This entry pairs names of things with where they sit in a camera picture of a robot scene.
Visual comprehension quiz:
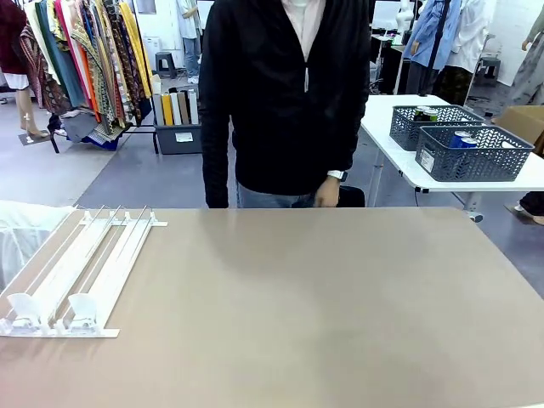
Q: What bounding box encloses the person's left hand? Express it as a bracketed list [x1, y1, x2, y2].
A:
[314, 178, 341, 209]

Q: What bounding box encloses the background person in jeans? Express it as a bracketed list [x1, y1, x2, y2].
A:
[176, 0, 201, 84]

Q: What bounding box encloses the mannequin in white shirt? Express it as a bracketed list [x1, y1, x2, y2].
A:
[444, 0, 490, 107]

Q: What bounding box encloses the background desk with equipment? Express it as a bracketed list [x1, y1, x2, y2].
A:
[369, 25, 409, 97]

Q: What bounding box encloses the white wire can dispenser rack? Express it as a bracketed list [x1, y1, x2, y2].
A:
[0, 205, 169, 340]

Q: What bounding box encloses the mannequin in grey garment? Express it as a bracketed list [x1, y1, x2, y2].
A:
[509, 8, 544, 107]

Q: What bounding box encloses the black chair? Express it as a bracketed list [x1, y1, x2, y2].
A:
[337, 185, 366, 208]

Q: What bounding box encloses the yellow hanging garment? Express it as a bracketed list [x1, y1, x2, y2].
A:
[118, 0, 153, 99]

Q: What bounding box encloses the person's right forearm black sleeve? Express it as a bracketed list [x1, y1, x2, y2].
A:
[201, 114, 233, 209]

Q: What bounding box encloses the multicolour patterned hanging garment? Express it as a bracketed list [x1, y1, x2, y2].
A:
[70, 0, 128, 128]

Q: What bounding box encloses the mannequin in blue shirt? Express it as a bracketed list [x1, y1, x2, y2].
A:
[402, 0, 462, 97]

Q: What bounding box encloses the pile of folded fabric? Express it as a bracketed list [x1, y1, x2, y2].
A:
[61, 108, 124, 152]

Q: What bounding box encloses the teal hanging garment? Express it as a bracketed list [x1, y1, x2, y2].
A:
[36, 0, 84, 110]

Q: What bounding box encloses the white plastic pusher paddle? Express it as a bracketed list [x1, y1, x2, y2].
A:
[67, 292, 105, 328]
[7, 292, 42, 328]

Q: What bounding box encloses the black clothes rack base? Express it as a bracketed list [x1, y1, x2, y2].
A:
[122, 125, 161, 155]

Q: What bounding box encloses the grey plastic basket with label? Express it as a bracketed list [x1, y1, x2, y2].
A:
[415, 125, 536, 183]

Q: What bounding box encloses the brown cardboard box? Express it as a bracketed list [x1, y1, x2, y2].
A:
[495, 105, 544, 156]

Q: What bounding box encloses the white floor appliance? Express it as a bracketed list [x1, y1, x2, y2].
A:
[142, 36, 162, 65]

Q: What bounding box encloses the white side table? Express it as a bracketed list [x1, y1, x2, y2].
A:
[360, 93, 544, 222]

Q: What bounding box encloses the person in black jacket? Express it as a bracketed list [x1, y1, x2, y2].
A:
[198, 0, 371, 209]

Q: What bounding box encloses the mannequin in dark red top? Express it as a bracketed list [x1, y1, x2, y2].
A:
[0, 0, 50, 145]

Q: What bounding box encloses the seated person's leg and shoe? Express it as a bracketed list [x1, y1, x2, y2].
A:
[505, 190, 544, 226]

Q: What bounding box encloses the person's left forearm black sleeve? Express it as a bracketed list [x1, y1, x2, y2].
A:
[331, 105, 369, 175]

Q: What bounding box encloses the grey plastic woven basket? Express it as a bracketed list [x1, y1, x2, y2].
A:
[389, 105, 486, 152]

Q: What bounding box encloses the brown patterned hanging garment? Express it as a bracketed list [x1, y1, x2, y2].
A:
[19, 25, 71, 114]

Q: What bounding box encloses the grey storage bin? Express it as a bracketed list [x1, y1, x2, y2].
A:
[153, 122, 203, 155]

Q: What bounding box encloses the orange hanging garment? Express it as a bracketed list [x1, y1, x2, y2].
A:
[78, 46, 103, 122]

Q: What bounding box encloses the black stand pole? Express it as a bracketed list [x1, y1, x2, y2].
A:
[418, 0, 451, 97]

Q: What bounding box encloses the grey plastic stool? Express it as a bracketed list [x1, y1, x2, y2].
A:
[475, 54, 502, 80]
[155, 50, 178, 80]

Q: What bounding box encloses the white plastic sheet cover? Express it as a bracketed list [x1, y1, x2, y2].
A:
[0, 199, 76, 292]

